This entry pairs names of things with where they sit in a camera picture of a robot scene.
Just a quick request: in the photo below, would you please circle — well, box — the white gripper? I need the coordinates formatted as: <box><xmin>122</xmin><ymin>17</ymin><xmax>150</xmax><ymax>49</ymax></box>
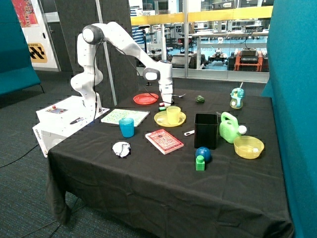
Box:
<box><xmin>159</xmin><ymin>84</ymin><xmax>173</xmax><ymax>101</ymax></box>

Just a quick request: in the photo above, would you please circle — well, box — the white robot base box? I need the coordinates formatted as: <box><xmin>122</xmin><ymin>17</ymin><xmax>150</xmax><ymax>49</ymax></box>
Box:
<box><xmin>33</xmin><ymin>96</ymin><xmax>109</xmax><ymax>157</ymax></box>

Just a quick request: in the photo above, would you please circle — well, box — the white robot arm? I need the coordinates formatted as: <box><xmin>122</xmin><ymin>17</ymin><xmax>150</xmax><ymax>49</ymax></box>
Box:
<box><xmin>71</xmin><ymin>22</ymin><xmax>173</xmax><ymax>117</ymax></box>

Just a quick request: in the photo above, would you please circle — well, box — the red paperback book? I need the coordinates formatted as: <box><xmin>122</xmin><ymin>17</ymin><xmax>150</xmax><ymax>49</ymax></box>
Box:
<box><xmin>145</xmin><ymin>129</ymin><xmax>184</xmax><ymax>155</ymax></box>

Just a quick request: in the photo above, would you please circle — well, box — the red plastic plate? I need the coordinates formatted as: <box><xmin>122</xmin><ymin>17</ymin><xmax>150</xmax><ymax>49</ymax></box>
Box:
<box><xmin>133</xmin><ymin>93</ymin><xmax>159</xmax><ymax>105</ymax></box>

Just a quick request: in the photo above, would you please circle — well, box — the yellow plastic cup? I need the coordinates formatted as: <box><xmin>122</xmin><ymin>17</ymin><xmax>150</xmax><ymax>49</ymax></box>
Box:
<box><xmin>166</xmin><ymin>106</ymin><xmax>181</xmax><ymax>124</ymax></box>

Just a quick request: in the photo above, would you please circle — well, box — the yellow plastic plate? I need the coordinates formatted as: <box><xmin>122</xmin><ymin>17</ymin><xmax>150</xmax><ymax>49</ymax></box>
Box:
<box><xmin>154</xmin><ymin>111</ymin><xmax>186</xmax><ymax>127</ymax></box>

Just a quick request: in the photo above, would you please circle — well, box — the green toy pepper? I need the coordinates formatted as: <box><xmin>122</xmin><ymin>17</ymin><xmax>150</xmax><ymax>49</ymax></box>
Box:
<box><xmin>195</xmin><ymin>95</ymin><xmax>205</xmax><ymax>103</ymax></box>

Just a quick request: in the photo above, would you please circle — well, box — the blue plastic cup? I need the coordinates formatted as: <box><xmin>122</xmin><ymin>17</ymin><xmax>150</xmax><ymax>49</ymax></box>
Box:
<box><xmin>119</xmin><ymin>118</ymin><xmax>134</xmax><ymax>138</ymax></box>

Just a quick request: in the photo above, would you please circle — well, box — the black square container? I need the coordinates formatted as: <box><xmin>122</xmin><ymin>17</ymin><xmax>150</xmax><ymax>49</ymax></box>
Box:
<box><xmin>194</xmin><ymin>114</ymin><xmax>218</xmax><ymax>150</ymax></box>

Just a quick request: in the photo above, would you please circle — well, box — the green marbled composition notebook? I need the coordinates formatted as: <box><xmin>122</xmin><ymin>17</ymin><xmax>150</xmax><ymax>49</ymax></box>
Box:
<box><xmin>101</xmin><ymin>109</ymin><xmax>150</xmax><ymax>127</ymax></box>

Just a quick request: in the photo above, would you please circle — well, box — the teal kids sippy bottle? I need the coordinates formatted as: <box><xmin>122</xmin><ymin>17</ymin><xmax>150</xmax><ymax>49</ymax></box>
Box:
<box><xmin>230</xmin><ymin>82</ymin><xmax>245</xmax><ymax>109</ymax></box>

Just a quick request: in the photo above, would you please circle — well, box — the crumpled white paper ball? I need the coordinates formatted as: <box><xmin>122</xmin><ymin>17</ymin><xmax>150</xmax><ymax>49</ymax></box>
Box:
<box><xmin>112</xmin><ymin>141</ymin><xmax>131</xmax><ymax>158</ymax></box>

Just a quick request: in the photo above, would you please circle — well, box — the blue ball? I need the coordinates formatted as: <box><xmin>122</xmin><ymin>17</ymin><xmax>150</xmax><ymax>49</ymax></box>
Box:
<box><xmin>195</xmin><ymin>147</ymin><xmax>212</xmax><ymax>163</ymax></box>

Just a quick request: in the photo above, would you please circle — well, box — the green toy watering can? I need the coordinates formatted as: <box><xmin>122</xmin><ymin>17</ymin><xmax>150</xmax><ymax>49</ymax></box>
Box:
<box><xmin>219</xmin><ymin>112</ymin><xmax>247</xmax><ymax>144</ymax></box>

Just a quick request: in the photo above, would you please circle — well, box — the black tablecloth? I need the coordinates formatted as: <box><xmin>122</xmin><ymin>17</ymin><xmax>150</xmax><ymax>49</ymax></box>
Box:
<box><xmin>46</xmin><ymin>90</ymin><xmax>295</xmax><ymax>238</ymax></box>

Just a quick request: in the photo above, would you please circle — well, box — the green toy block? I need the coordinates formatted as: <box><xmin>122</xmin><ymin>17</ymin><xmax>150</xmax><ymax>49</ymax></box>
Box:
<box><xmin>196</xmin><ymin>155</ymin><xmax>205</xmax><ymax>171</ymax></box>

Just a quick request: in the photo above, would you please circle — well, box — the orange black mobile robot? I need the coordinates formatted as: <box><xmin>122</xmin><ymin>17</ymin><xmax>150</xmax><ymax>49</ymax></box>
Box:
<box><xmin>227</xmin><ymin>48</ymin><xmax>269</xmax><ymax>72</ymax></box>

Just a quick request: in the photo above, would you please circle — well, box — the black marker pen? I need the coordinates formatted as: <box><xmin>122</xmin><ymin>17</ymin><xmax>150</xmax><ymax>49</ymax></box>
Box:
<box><xmin>70</xmin><ymin>118</ymin><xmax>84</xmax><ymax>125</ymax></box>

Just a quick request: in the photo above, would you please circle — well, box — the yellow plastic bowl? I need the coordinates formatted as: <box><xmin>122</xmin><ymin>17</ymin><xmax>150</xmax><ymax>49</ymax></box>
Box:
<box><xmin>233</xmin><ymin>136</ymin><xmax>264</xmax><ymax>159</ymax></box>

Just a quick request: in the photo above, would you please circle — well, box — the yellow black warning sign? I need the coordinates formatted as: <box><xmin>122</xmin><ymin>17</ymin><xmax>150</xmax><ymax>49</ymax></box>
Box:
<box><xmin>28</xmin><ymin>43</ymin><xmax>48</xmax><ymax>63</ymax></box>

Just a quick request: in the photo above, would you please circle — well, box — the teal sofa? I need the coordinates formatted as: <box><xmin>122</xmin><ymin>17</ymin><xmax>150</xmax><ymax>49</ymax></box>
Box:
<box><xmin>0</xmin><ymin>0</ymin><xmax>41</xmax><ymax>95</ymax></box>

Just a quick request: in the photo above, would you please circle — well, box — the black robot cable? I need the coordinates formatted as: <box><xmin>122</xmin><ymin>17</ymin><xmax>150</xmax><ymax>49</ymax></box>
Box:
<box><xmin>91</xmin><ymin>41</ymin><xmax>174</xmax><ymax>122</ymax></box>

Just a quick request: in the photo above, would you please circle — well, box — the red wall poster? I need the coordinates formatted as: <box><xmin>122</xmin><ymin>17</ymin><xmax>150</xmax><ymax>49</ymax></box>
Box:
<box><xmin>12</xmin><ymin>0</ymin><xmax>39</xmax><ymax>28</ymax></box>

